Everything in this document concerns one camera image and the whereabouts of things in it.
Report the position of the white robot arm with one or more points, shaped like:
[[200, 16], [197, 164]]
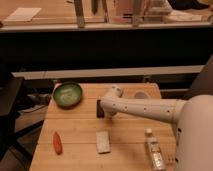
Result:
[[193, 119]]

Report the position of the white paper sheet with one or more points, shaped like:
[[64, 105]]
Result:
[[22, 14]]

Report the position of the green bowl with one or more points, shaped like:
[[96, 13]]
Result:
[[67, 94]]

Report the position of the white paper cup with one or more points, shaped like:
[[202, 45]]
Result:
[[141, 95]]

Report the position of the clear plastic bottle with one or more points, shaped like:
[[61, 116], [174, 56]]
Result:
[[154, 151]]

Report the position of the white sponge block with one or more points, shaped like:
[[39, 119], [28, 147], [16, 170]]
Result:
[[102, 142]]

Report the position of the orange carrot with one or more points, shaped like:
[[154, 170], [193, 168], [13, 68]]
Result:
[[57, 143]]

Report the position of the black eraser block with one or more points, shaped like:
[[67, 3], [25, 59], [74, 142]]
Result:
[[99, 110]]

